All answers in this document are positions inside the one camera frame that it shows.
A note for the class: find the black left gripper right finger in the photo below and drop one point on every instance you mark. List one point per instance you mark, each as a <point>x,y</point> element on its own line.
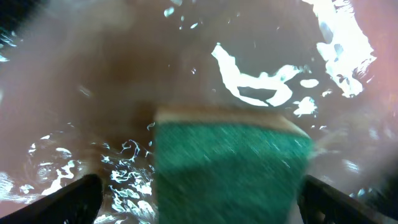
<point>320,203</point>

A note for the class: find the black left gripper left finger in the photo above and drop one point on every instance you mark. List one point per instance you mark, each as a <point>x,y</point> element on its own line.
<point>77,203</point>

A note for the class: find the green scrubbing sponge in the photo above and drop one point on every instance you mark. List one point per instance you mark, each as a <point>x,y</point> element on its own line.
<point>225,165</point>

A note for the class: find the black tray of brown water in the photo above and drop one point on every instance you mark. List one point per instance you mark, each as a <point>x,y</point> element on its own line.
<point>81,82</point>

